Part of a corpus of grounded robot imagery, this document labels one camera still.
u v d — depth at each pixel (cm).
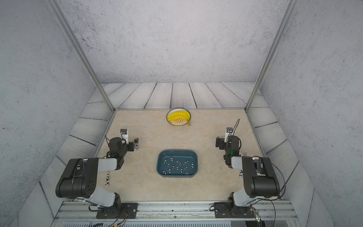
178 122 111
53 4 69
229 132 81
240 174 85
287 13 73
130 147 85
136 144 88
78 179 46
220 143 85
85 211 75
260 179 45
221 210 73
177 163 89
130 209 73
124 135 82
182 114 111
